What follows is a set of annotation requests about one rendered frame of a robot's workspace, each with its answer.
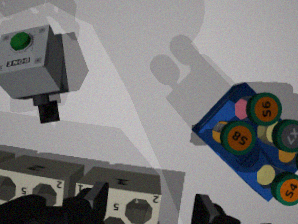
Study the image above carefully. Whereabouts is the green tube cap with grey label dot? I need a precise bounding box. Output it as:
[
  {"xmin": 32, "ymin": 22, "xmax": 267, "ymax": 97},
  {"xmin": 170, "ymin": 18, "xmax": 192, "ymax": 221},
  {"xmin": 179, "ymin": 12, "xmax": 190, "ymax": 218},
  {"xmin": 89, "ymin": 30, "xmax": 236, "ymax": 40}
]
[{"xmin": 257, "ymin": 119, "xmax": 298, "ymax": 153}]

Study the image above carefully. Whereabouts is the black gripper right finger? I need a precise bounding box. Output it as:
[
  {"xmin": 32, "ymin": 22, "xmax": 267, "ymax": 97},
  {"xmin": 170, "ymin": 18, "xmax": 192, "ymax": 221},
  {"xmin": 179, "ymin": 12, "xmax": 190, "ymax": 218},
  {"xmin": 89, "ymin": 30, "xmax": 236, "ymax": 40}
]
[{"xmin": 191, "ymin": 194, "xmax": 241, "ymax": 224}]

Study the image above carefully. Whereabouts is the green tube cap with orange s8 dot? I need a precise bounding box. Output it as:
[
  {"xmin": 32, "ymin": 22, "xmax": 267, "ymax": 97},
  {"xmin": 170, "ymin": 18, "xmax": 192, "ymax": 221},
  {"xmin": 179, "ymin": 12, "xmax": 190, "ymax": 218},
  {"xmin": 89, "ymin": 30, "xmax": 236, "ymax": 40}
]
[{"xmin": 212, "ymin": 120, "xmax": 256, "ymax": 155}]

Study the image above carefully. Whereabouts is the grey button box with green button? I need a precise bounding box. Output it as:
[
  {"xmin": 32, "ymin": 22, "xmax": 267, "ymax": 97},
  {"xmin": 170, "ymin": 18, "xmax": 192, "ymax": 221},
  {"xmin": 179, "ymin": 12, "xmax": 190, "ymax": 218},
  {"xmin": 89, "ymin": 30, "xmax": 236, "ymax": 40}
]
[{"xmin": 0, "ymin": 24, "xmax": 69, "ymax": 123}]

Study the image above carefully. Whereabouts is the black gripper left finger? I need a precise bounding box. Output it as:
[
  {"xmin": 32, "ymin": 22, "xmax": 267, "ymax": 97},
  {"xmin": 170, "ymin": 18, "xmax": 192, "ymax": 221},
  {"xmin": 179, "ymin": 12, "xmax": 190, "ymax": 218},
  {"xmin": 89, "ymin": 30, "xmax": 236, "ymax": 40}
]
[{"xmin": 0, "ymin": 181, "xmax": 109, "ymax": 224}]

